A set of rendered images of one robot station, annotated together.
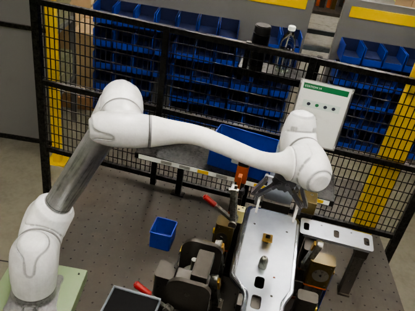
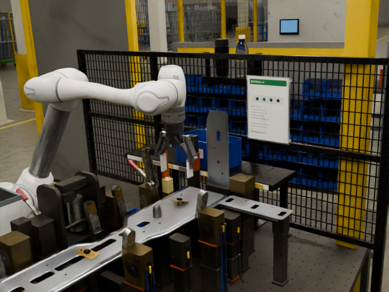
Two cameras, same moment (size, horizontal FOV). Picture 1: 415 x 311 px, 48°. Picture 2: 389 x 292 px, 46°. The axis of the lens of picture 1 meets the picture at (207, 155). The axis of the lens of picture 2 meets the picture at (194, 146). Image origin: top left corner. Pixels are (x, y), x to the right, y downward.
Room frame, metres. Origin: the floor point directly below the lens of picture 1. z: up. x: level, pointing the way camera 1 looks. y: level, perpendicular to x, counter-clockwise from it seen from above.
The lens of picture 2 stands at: (-0.13, -1.23, 1.75)
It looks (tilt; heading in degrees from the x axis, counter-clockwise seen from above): 16 degrees down; 31
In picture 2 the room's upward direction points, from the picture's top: 2 degrees counter-clockwise
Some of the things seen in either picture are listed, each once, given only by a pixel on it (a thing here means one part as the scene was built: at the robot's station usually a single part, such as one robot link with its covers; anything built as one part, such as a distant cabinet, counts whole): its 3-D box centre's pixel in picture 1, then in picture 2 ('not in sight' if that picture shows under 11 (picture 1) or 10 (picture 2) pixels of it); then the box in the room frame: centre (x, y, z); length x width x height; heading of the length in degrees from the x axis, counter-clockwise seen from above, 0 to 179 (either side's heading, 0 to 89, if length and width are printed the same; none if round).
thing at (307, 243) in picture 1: (310, 272); (231, 247); (1.36, -0.49, 0.84); 0.12 x 0.07 x 0.28; 82
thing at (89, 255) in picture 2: not in sight; (87, 251); (0.85, -0.21, 1.01); 0.08 x 0.04 x 0.01; 83
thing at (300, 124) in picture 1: (299, 135); (170, 86); (1.30, -0.28, 1.48); 0.13 x 0.11 x 0.16; 12
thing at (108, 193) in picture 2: not in sight; (114, 235); (1.17, -0.05, 0.88); 0.11 x 0.07 x 0.37; 82
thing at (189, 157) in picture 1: (235, 165); (203, 164); (1.77, -0.14, 1.01); 0.90 x 0.22 x 0.03; 82
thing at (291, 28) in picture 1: (286, 48); (242, 55); (1.97, -0.26, 1.53); 0.07 x 0.07 x 0.20
